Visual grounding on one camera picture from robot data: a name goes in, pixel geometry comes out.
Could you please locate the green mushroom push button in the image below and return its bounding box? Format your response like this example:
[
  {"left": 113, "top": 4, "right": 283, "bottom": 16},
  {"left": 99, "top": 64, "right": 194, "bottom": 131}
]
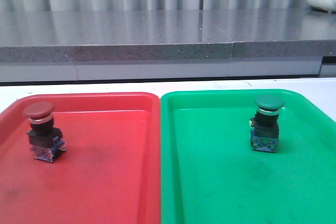
[{"left": 250, "top": 94, "right": 285, "bottom": 153}]

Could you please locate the red mushroom push button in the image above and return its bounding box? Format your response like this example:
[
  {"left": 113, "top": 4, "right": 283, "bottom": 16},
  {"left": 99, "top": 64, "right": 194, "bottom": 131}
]
[{"left": 23, "top": 101, "right": 66, "bottom": 163}]

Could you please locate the green plastic tray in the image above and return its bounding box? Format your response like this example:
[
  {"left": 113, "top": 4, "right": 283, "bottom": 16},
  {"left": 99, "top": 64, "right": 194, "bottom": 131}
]
[{"left": 161, "top": 89, "right": 335, "bottom": 223}]

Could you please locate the red plastic tray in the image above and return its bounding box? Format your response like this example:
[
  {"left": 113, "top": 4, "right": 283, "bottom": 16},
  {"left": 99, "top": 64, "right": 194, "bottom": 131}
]
[{"left": 1, "top": 92, "right": 161, "bottom": 223}]

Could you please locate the grey stone counter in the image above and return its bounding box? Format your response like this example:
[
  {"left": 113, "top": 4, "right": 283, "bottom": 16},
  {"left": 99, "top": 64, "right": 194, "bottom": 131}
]
[{"left": 1, "top": 8, "right": 335, "bottom": 83}]

